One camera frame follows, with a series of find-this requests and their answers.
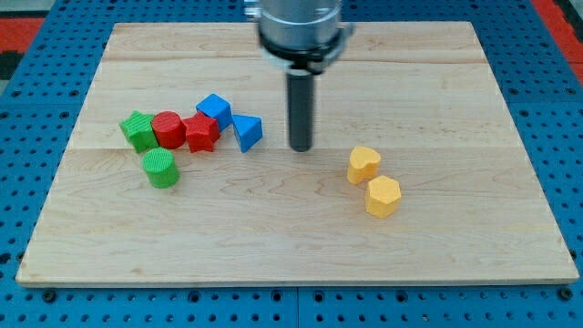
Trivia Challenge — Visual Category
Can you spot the blue cube block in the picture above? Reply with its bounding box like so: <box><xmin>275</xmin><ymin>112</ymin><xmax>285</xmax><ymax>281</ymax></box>
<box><xmin>195</xmin><ymin>93</ymin><xmax>233</xmax><ymax>132</ymax></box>

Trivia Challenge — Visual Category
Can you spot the red star block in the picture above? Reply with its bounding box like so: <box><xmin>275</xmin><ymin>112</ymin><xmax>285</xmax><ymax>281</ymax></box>
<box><xmin>182</xmin><ymin>111</ymin><xmax>220</xmax><ymax>153</ymax></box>

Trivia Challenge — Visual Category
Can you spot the yellow heart block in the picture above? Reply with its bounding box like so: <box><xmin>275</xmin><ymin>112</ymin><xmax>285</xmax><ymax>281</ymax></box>
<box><xmin>346</xmin><ymin>146</ymin><xmax>382</xmax><ymax>185</ymax></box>

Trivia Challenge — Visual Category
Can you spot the green star block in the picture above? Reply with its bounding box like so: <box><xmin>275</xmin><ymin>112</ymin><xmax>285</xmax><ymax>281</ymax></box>
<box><xmin>118</xmin><ymin>110</ymin><xmax>159</xmax><ymax>153</ymax></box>

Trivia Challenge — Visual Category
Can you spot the yellow hexagon block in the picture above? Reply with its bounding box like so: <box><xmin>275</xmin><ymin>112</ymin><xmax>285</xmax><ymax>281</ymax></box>
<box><xmin>364</xmin><ymin>175</ymin><xmax>402</xmax><ymax>219</ymax></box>

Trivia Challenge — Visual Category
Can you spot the red cylinder block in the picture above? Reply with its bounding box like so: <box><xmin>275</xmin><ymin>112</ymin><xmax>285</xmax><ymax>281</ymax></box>
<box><xmin>151</xmin><ymin>111</ymin><xmax>186</xmax><ymax>149</ymax></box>

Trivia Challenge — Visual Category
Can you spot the green cylinder block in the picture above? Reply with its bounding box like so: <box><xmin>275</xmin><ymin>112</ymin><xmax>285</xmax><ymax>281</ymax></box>
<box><xmin>142</xmin><ymin>148</ymin><xmax>179</xmax><ymax>189</ymax></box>

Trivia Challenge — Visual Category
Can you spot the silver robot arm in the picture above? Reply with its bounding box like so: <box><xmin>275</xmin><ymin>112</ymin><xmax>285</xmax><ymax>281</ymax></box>
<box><xmin>243</xmin><ymin>0</ymin><xmax>355</xmax><ymax>152</ymax></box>

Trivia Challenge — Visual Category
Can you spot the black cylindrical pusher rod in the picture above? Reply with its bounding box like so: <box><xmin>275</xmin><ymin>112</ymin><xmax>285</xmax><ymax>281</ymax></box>
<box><xmin>286</xmin><ymin>70</ymin><xmax>314</xmax><ymax>152</ymax></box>

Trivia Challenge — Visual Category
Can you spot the blue triangle block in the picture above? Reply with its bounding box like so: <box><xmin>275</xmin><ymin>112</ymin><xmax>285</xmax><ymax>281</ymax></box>
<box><xmin>232</xmin><ymin>115</ymin><xmax>263</xmax><ymax>153</ymax></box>

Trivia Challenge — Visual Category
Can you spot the light wooden board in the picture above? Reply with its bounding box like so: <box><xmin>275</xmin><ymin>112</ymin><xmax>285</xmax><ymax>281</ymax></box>
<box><xmin>15</xmin><ymin>21</ymin><xmax>579</xmax><ymax>288</ymax></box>

